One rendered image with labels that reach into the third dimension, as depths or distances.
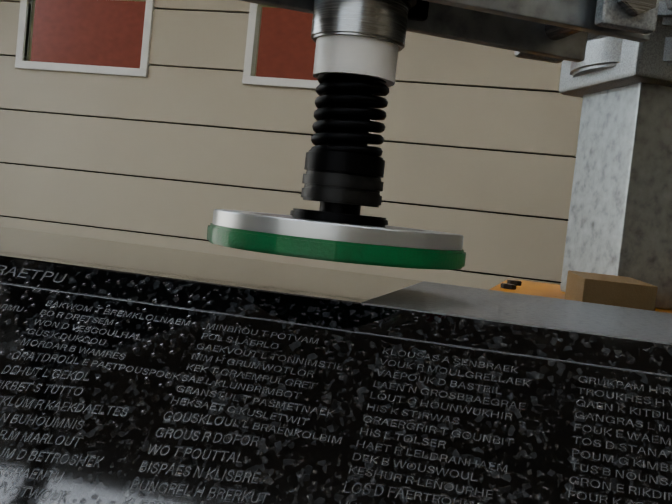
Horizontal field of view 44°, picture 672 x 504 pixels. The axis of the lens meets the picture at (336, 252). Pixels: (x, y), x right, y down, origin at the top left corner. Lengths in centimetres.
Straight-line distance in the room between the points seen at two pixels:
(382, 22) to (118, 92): 717
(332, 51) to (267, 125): 652
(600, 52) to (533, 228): 532
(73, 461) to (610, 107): 117
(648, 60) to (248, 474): 106
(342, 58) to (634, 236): 87
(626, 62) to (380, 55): 81
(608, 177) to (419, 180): 539
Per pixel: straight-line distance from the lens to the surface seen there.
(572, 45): 84
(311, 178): 68
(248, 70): 730
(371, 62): 68
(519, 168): 679
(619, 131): 150
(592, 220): 153
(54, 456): 60
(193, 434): 57
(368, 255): 60
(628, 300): 123
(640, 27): 72
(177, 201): 746
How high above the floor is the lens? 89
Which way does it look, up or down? 3 degrees down
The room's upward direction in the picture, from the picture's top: 6 degrees clockwise
